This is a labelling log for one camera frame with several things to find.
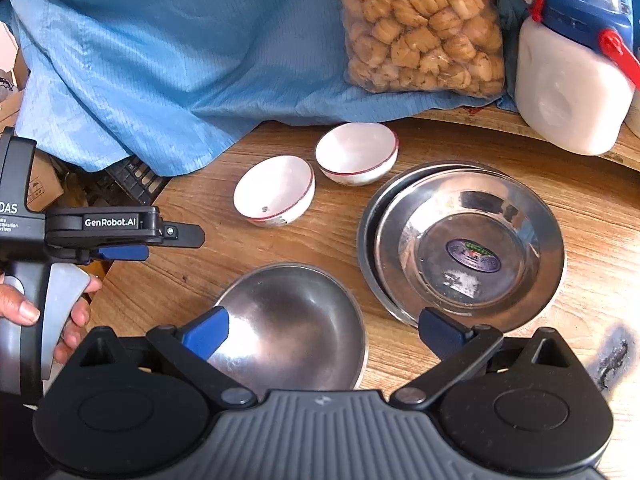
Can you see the steel bowl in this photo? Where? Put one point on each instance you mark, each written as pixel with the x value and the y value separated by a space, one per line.
pixel 300 330

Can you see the white bowl with red rim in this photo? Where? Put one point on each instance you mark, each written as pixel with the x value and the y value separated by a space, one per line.
pixel 272 185
pixel 355 150

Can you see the black plastic crate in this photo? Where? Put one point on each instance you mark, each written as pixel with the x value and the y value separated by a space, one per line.
pixel 135 177

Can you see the open cardboard box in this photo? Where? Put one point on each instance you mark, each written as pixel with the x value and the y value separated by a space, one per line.
pixel 47 185

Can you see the clear bag of biscuits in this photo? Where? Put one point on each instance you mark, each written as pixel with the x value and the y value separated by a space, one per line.
pixel 420 30

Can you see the large steel plate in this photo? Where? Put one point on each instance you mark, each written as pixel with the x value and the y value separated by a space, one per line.
pixel 365 240

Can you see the steel plate with sticker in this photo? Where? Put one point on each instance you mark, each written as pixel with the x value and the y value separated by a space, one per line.
pixel 470 215

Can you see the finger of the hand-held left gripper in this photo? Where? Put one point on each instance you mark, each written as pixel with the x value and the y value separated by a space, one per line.
pixel 122 253
pixel 182 235

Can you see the white jug with blue lid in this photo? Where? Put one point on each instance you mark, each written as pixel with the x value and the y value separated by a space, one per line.
pixel 565 90

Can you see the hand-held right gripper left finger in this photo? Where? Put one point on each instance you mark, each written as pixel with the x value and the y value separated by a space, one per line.
pixel 205 334

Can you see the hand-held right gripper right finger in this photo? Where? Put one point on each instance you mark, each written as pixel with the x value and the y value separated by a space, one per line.
pixel 440 334

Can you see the wooden shelf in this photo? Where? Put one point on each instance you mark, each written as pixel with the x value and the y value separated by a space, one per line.
pixel 490 120

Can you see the blue cloth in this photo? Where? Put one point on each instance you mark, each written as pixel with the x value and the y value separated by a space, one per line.
pixel 150 60

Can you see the person's left hand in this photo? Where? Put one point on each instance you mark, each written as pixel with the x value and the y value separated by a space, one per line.
pixel 75 327

